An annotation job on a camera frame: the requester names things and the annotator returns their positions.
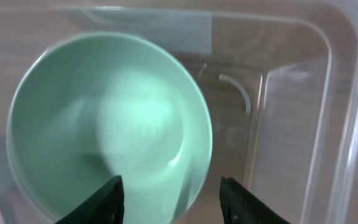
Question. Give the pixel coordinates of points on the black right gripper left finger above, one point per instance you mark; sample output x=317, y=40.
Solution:
x=105, y=206

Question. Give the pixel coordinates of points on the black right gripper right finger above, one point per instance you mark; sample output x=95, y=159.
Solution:
x=240, y=206

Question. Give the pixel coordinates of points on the green plastic bowl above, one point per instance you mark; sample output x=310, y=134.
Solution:
x=108, y=104

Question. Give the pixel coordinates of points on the clear plastic container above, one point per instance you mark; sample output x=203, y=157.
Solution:
x=280, y=79

